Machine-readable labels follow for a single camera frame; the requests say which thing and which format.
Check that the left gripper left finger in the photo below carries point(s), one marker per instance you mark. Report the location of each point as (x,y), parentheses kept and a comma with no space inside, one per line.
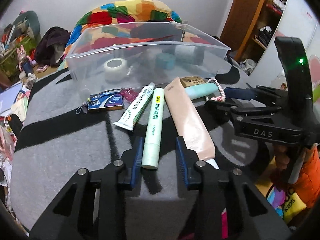
(91,205)

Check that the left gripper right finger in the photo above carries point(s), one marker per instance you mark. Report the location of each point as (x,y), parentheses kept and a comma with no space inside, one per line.
(228,205)

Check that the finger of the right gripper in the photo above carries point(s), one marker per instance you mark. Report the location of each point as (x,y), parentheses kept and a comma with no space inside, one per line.
(234,111)
(240,93)

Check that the teal plastic case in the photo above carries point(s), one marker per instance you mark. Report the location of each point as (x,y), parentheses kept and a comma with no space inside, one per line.
(201,90)

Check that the pink cosmetic tube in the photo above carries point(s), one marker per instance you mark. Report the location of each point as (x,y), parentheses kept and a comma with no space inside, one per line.
(188,123)

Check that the gold brown small box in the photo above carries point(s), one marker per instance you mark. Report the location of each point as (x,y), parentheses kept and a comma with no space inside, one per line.
(191,81)

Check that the pale green lotion tube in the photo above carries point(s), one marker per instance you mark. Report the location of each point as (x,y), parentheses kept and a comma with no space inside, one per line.
(154,131)

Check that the white green ointment tube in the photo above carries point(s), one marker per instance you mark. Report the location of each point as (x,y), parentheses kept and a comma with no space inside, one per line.
(136,108)

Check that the blue card keychain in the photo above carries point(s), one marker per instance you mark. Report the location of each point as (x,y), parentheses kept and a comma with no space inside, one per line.
(106,101)

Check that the white foam tape roll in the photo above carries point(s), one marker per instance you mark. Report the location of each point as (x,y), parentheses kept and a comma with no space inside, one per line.
(115,69)

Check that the dark green glass bottle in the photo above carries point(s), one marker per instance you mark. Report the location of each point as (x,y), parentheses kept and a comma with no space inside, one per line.
(189,54)

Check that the right hand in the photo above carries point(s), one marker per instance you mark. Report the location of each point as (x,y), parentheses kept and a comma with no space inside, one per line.
(281,159)

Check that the grey black blanket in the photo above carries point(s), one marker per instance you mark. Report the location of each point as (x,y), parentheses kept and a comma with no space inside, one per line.
(55,142)

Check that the wooden shelf unit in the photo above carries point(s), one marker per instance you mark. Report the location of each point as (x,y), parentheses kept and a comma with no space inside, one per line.
(265,27)

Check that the wooden door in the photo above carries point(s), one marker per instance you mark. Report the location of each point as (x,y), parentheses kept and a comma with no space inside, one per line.
(239,25)

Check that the clear plastic storage box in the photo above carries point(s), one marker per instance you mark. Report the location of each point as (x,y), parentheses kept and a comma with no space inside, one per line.
(139,43)

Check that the colourful patchwork quilt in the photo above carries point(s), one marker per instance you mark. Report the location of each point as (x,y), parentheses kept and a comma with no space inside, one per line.
(122,12)

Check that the blue white book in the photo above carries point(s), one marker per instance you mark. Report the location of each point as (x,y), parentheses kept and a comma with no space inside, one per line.
(8,96)

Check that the pink rabbit toy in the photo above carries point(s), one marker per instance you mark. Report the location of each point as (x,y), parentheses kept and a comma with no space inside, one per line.
(24,61)

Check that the green cluttered storage basket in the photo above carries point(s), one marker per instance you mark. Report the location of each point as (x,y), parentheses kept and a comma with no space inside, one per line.
(9,60)

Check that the dark purple clothing pile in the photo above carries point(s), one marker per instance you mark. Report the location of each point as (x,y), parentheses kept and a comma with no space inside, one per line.
(51,47)

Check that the grey green neck pillow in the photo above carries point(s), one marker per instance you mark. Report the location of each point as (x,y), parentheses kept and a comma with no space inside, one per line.
(28,23)

